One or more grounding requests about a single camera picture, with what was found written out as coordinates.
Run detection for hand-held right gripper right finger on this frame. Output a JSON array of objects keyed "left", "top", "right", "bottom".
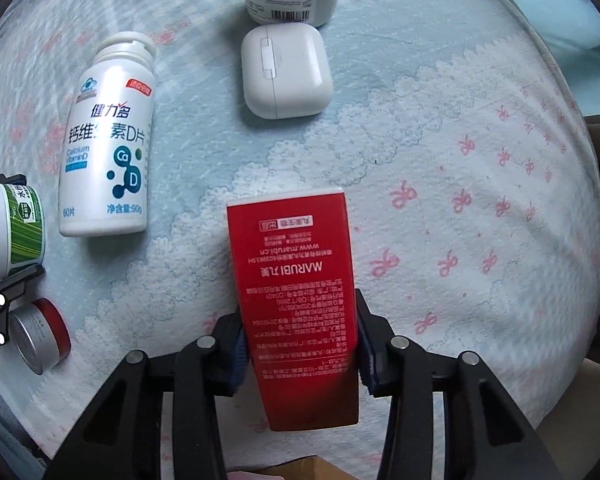
[{"left": 355, "top": 290, "right": 557, "bottom": 480}]

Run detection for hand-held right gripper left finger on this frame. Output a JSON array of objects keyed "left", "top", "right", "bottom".
[{"left": 42, "top": 312, "right": 253, "bottom": 480}]

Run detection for green striped white jar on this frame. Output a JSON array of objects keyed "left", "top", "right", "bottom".
[{"left": 0, "top": 182, "right": 47, "bottom": 283}]

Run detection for red cosmetic tube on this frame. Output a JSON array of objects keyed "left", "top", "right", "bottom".
[{"left": 226, "top": 186, "right": 361, "bottom": 432}]

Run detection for silver tin with red lid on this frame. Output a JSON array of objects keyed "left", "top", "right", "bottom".
[{"left": 10, "top": 297, "right": 72, "bottom": 376}]

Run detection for white vitamin bottle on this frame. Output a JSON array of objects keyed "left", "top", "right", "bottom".
[{"left": 59, "top": 31, "right": 157, "bottom": 237}]

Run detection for light blue printed bedsheet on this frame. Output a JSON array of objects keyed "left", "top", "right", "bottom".
[{"left": 0, "top": 0, "right": 600, "bottom": 480}]

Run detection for white earbuds case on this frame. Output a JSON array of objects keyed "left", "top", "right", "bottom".
[{"left": 240, "top": 23, "right": 334, "bottom": 120}]

